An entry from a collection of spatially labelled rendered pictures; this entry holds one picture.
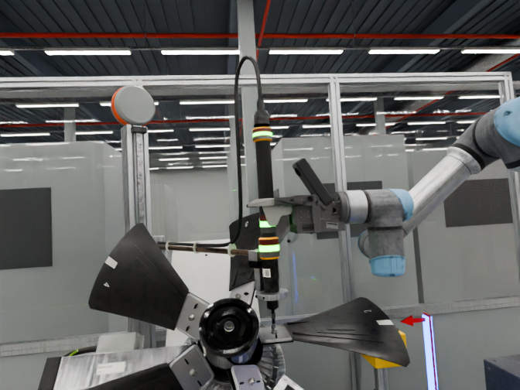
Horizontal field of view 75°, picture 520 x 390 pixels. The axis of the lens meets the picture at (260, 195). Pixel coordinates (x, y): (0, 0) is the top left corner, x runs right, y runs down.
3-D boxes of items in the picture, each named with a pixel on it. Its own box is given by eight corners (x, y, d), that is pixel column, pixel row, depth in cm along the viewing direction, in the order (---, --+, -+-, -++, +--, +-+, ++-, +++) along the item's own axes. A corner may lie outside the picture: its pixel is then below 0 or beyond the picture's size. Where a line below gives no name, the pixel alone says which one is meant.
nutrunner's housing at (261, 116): (260, 309, 73) (248, 100, 76) (273, 305, 76) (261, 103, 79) (272, 312, 70) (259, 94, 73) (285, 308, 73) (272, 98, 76)
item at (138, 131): (136, 297, 123) (130, 127, 127) (150, 294, 126) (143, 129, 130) (139, 298, 120) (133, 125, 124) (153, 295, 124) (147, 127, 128)
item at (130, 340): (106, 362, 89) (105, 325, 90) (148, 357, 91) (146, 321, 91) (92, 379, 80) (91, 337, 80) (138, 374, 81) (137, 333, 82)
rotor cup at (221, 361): (189, 331, 78) (182, 305, 68) (247, 307, 82) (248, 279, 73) (209, 397, 69) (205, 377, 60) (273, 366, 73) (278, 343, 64)
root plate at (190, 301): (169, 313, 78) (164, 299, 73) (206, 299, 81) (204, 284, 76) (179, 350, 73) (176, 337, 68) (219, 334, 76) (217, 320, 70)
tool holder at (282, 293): (243, 296, 75) (241, 251, 76) (266, 290, 80) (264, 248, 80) (271, 302, 68) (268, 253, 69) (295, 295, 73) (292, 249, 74)
